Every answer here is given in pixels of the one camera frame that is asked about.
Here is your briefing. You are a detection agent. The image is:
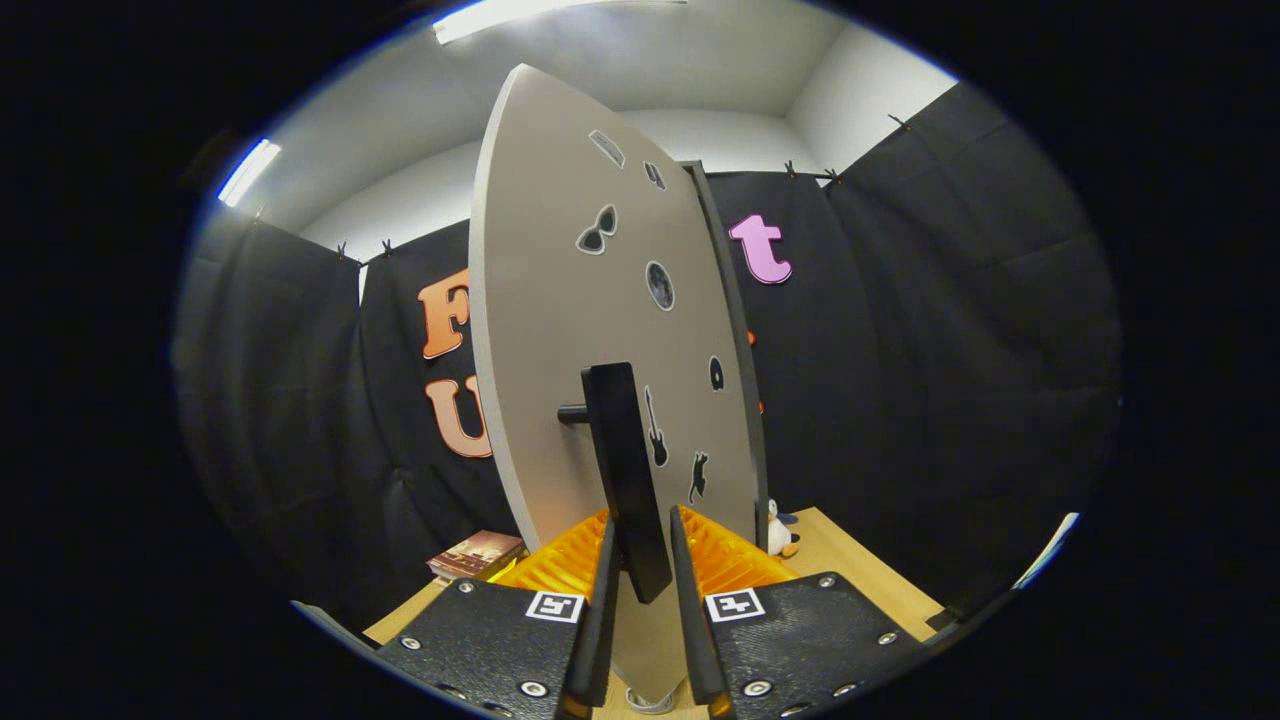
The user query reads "dark grey shoe cabinet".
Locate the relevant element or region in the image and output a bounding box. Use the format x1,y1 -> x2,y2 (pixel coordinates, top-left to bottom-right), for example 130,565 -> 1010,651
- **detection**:
685,160 -> 771,551

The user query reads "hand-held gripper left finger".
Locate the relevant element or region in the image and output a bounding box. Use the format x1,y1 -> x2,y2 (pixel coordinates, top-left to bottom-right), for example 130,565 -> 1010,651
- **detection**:
375,505 -> 621,720

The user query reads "small ceiling light panel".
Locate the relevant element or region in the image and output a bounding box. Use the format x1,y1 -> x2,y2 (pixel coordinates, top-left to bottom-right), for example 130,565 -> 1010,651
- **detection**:
218,138 -> 283,208

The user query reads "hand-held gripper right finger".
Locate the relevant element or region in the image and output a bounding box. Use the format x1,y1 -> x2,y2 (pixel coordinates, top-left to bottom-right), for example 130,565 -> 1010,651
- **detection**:
668,503 -> 936,720

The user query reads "beige shoe cabinet door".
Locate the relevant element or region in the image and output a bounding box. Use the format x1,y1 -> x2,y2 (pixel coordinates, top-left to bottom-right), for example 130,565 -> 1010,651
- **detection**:
468,63 -> 761,706

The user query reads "brown cover book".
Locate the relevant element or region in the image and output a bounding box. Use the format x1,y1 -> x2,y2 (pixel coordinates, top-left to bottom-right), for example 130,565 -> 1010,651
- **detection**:
426,530 -> 526,583

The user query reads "long ceiling light panel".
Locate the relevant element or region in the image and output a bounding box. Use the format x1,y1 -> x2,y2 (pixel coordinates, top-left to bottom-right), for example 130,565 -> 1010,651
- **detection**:
432,0 -> 691,46

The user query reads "black door handle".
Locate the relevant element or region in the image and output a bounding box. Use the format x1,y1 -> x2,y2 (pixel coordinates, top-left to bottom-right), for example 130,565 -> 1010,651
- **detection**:
558,362 -> 673,605

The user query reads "black backdrop cloth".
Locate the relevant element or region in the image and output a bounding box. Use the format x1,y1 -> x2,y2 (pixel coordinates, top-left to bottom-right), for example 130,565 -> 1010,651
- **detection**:
175,80 -> 1126,631

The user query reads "penguin plush toy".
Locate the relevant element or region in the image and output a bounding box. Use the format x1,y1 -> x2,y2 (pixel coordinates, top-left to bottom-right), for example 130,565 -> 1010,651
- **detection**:
766,499 -> 801,559

